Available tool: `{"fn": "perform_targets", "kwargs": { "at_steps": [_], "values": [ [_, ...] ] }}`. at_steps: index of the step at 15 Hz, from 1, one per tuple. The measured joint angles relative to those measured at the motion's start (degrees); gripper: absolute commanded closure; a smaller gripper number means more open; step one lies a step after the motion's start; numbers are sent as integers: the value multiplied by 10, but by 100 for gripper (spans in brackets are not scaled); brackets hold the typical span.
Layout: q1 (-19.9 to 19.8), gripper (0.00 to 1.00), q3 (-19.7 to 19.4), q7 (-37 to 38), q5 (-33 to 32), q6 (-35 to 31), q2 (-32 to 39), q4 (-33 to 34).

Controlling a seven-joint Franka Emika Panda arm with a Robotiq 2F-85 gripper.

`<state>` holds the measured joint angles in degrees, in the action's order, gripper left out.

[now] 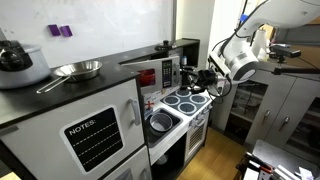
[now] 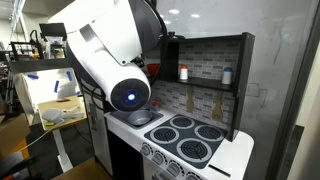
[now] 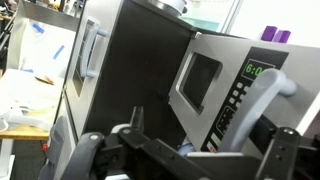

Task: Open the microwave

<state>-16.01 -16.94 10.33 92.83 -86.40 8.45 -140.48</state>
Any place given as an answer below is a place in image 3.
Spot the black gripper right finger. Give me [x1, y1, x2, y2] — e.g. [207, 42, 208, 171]
[249, 114, 280, 156]

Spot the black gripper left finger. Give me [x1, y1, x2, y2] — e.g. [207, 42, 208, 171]
[129, 105, 145, 133]

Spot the toy microwave oven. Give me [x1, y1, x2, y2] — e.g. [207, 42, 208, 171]
[167, 33, 320, 158]

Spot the black white toy kitchen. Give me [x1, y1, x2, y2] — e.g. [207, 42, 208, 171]
[38, 0, 320, 180]

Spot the grey toy faucet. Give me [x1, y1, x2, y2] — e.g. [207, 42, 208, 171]
[177, 141, 195, 157]

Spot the purple block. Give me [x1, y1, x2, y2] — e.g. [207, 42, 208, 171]
[260, 25, 278, 42]
[273, 29, 292, 44]

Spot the blue tape strip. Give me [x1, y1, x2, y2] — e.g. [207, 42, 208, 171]
[53, 44, 66, 60]
[32, 22, 45, 34]

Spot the wooden desk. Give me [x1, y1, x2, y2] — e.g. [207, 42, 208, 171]
[0, 68, 65, 141]

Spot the white plastic item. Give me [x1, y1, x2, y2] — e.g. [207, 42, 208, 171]
[0, 99, 54, 133]

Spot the white panel with tape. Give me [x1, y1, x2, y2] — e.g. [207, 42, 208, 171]
[6, 0, 82, 79]

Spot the red handled tool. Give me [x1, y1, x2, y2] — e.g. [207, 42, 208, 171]
[34, 74, 55, 86]

